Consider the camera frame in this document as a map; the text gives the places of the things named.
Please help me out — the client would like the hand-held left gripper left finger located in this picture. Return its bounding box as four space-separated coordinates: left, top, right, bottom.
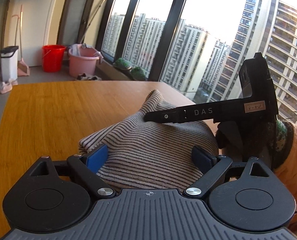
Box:
28 144 116 198

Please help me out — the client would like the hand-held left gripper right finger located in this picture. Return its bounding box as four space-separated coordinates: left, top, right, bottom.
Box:
184 145 273 200

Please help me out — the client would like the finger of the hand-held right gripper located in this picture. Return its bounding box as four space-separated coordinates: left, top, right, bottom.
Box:
143 107 187 125

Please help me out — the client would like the beige striped sweater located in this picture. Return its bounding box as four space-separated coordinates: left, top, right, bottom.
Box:
78 89 219 190

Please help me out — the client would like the person's right hand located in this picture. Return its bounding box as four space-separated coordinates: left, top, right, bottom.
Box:
216 117 276 170

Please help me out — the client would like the pink plastic basin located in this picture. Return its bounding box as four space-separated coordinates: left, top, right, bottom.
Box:
68 44 102 78

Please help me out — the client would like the red plastic bucket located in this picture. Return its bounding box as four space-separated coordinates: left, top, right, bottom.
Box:
42 45 66 72

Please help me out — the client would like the pink dustpan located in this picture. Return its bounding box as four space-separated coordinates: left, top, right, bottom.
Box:
17 57 30 77

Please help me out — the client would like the long mop pole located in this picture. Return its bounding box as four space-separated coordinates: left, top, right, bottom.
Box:
85 0 112 34

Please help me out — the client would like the white trash bin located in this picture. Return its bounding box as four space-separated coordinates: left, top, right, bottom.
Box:
0 46 19 82

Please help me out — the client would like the frosted glass door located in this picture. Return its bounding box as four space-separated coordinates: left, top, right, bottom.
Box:
57 0 96 47

